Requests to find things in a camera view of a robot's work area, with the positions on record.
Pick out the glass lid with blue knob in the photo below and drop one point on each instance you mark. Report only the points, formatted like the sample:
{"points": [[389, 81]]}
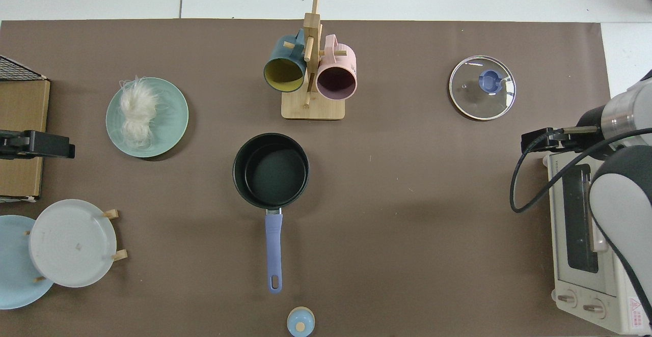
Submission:
{"points": [[471, 95]]}

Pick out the brown table cloth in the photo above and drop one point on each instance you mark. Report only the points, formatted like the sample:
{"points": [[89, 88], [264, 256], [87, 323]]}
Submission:
{"points": [[407, 225]]}

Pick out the wooden cup stand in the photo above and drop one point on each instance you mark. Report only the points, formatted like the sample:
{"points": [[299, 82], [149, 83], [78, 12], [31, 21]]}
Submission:
{"points": [[313, 108]]}

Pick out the light blue plate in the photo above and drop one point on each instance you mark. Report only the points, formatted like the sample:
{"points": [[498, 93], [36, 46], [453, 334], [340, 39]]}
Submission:
{"points": [[12, 265]]}

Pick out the pale toaster oven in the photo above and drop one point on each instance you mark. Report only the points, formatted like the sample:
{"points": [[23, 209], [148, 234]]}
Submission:
{"points": [[575, 276]]}

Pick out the white vermicelli bundle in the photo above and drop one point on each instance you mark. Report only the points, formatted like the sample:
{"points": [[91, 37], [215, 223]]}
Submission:
{"points": [[136, 113]]}

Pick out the dark teal cup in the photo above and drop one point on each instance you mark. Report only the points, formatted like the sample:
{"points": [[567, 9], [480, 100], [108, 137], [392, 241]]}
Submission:
{"points": [[283, 75]]}

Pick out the small blue round thing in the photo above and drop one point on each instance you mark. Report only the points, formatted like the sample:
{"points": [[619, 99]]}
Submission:
{"points": [[300, 323]]}

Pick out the grey plate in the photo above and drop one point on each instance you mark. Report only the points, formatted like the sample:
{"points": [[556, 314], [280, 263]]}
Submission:
{"points": [[71, 245]]}

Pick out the wooden plate rack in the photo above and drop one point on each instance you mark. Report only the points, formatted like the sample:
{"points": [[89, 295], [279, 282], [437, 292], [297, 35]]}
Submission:
{"points": [[111, 214]]}

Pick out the pink cup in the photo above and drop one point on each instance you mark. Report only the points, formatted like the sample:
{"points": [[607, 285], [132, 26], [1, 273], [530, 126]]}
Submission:
{"points": [[336, 80]]}

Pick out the green plate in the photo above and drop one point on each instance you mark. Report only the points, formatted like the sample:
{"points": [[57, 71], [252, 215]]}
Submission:
{"points": [[170, 118]]}

